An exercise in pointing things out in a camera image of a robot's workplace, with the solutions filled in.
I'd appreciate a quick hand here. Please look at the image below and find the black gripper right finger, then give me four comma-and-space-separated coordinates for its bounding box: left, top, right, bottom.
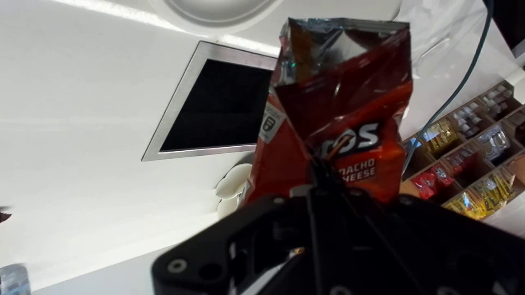
326, 163, 433, 243

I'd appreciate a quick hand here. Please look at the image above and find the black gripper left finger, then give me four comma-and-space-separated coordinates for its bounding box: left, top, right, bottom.
239, 158, 328, 236

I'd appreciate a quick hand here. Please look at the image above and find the orange Doritos chip packet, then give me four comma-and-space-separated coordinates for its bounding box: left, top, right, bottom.
239, 15, 413, 209

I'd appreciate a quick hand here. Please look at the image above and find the round white plate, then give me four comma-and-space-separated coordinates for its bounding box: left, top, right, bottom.
161, 0, 280, 28

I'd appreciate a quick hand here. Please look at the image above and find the wooden condiment organizer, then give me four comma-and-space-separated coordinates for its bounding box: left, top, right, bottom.
400, 76, 525, 223

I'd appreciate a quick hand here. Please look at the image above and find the thin black power cable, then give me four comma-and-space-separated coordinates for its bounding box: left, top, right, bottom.
400, 0, 495, 177

